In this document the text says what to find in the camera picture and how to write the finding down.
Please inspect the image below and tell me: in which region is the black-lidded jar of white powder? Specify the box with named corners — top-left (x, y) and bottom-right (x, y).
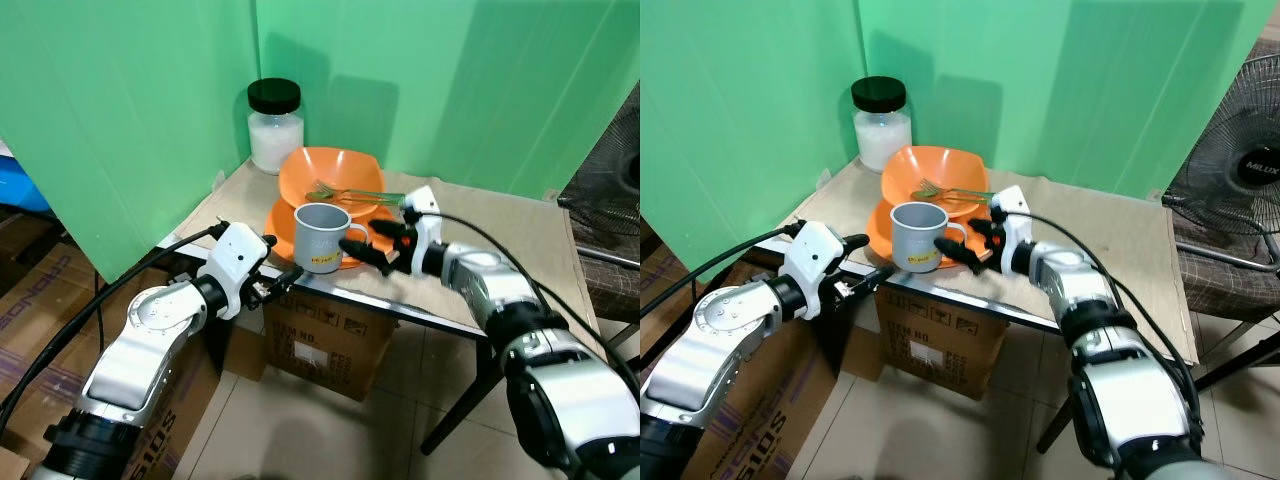
top-left (851, 75), bottom-right (914, 174)
top-left (247, 77), bottom-right (305, 177)

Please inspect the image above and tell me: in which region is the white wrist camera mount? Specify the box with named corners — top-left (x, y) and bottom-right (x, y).
top-left (399, 185), bottom-right (447, 280)
top-left (989, 184), bottom-right (1037, 280)
top-left (781, 219), bottom-right (850, 320)
top-left (202, 221), bottom-right (270, 320)

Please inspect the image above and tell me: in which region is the black electric fan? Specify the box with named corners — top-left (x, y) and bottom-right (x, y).
top-left (556, 84), bottom-right (641, 239)
top-left (1162, 52), bottom-right (1280, 274)

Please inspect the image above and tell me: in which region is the brown checked chair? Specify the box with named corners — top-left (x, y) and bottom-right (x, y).
top-left (568, 205), bottom-right (641, 327)
top-left (1168, 204), bottom-right (1280, 324)

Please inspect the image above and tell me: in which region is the green fork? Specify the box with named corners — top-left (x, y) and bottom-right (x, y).
top-left (911, 178), bottom-right (997, 205)
top-left (304, 179), bottom-right (407, 207)

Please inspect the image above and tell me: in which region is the green backdrop board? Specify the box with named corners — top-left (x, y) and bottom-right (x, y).
top-left (0, 0), bottom-right (260, 284)
top-left (640, 0), bottom-right (864, 284)
top-left (254, 0), bottom-right (641, 202)
top-left (857, 0), bottom-right (1280, 202)

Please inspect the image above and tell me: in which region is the grey mug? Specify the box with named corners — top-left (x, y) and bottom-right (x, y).
top-left (889, 200), bottom-right (970, 274)
top-left (293, 202), bottom-right (371, 276)

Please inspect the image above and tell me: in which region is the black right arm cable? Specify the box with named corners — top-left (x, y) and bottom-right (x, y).
top-left (998, 208), bottom-right (1205, 426)
top-left (404, 209), bottom-right (641, 401)

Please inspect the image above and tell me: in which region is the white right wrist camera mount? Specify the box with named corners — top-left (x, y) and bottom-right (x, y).
top-left (989, 184), bottom-right (1037, 280)
top-left (399, 185), bottom-right (447, 280)

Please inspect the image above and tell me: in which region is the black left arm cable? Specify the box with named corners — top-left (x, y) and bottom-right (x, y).
top-left (640, 221), bottom-right (807, 323)
top-left (0, 222), bottom-right (229, 433)

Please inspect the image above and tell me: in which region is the orange plate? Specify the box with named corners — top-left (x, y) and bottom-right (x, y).
top-left (865, 198), bottom-right (1003, 272)
top-left (263, 194), bottom-right (403, 272)

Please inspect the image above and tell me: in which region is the large printed cardboard box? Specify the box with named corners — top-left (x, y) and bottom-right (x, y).
top-left (640, 238), bottom-right (873, 480)
top-left (0, 205), bottom-right (233, 480)

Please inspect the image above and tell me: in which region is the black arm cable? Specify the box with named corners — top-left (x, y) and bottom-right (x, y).
top-left (404, 209), bottom-right (641, 401)
top-left (998, 208), bottom-right (1205, 426)
top-left (0, 222), bottom-right (229, 433)
top-left (640, 221), bottom-right (807, 323)

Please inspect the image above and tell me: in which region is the black metal table frame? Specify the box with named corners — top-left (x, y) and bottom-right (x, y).
top-left (765, 238), bottom-right (1201, 457)
top-left (150, 235), bottom-right (507, 457)

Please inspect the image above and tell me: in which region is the orange bowl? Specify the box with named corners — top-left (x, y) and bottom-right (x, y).
top-left (277, 146), bottom-right (386, 217)
top-left (880, 144), bottom-right (992, 217)

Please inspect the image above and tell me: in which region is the small brown cardboard box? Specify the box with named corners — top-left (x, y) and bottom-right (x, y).
top-left (875, 288), bottom-right (1010, 404)
top-left (261, 283), bottom-right (400, 404)

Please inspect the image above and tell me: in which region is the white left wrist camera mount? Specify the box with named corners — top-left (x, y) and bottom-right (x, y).
top-left (781, 219), bottom-right (850, 320)
top-left (202, 221), bottom-right (270, 320)

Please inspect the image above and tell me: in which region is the beige tablecloth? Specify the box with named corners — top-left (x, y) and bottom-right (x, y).
top-left (172, 155), bottom-right (585, 350)
top-left (775, 155), bottom-right (1200, 367)

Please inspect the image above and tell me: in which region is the blue plastic container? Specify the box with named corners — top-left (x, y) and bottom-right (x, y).
top-left (0, 139), bottom-right (52, 214)

